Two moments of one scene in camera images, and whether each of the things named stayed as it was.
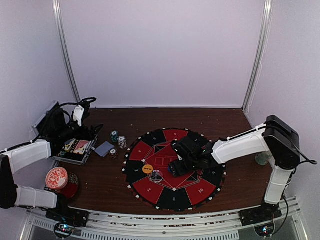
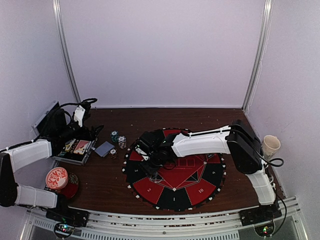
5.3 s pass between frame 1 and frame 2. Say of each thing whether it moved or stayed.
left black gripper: stayed
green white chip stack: stayed
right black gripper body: moved
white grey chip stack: stayed
